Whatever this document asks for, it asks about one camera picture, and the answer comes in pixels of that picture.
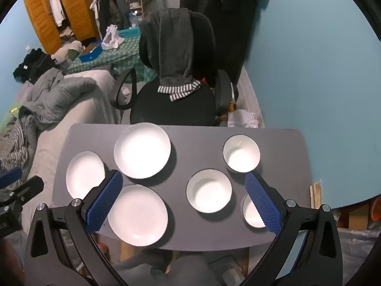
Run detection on grey hoodie striped hem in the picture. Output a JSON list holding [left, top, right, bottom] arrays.
[[140, 8, 202, 102]]

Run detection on black office chair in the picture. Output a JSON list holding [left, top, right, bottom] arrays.
[[111, 11, 239, 126]]

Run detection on white hanging shirt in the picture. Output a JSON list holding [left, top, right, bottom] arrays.
[[49, 0, 66, 26]]

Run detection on silver plastic sheet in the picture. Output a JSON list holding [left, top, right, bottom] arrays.
[[336, 228, 377, 277]]

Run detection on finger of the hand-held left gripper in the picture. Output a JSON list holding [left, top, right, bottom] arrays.
[[0, 167, 23, 190], [12, 175, 45, 207]]

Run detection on black hanging coats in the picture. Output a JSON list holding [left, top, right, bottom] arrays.
[[180, 0, 270, 87]]

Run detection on orange brown object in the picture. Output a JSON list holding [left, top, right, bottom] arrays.
[[217, 103, 239, 123]]

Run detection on white plastic bag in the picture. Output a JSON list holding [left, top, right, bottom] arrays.
[[228, 110, 259, 128], [102, 25, 125, 50]]

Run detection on wooden wardrobe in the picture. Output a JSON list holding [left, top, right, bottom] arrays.
[[24, 0, 99, 54]]

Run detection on teal plastic crate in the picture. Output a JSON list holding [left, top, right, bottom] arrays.
[[117, 27, 141, 39]]

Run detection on wooden board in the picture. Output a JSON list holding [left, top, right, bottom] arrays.
[[310, 182, 322, 209]]

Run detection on white bowl black rim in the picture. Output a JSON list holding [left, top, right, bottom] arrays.
[[186, 169, 233, 214], [242, 193, 267, 229], [223, 135, 261, 173]]

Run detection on person's legs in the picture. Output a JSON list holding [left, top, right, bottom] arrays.
[[113, 249, 219, 286]]

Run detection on white round plate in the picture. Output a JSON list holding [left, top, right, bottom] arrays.
[[114, 122, 172, 179], [107, 184, 169, 247], [66, 151, 106, 199]]

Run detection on striped blanket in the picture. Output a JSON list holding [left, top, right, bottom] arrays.
[[0, 115, 29, 173]]

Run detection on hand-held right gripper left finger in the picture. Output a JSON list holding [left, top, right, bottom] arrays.
[[24, 169, 128, 286]]

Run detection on grey duvet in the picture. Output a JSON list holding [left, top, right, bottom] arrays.
[[18, 67, 99, 130]]

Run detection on small white cloth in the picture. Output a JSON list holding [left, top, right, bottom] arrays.
[[120, 86, 132, 105]]

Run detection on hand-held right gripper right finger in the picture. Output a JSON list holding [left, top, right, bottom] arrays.
[[245, 171, 344, 286]]

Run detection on green checkered tablecloth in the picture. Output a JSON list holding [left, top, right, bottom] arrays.
[[67, 34, 158, 82]]

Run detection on blue cardboard box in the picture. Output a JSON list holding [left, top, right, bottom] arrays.
[[79, 42, 103, 63]]

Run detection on black clothes pile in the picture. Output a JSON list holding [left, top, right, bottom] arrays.
[[12, 48, 64, 83]]

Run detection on dark clothes on rack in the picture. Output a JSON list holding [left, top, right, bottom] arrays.
[[97, 0, 130, 41]]

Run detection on brown cardboard box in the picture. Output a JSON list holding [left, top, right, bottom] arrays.
[[348, 201, 372, 230]]

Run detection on beige clothes pile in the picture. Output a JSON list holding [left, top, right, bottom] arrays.
[[50, 40, 85, 63]]

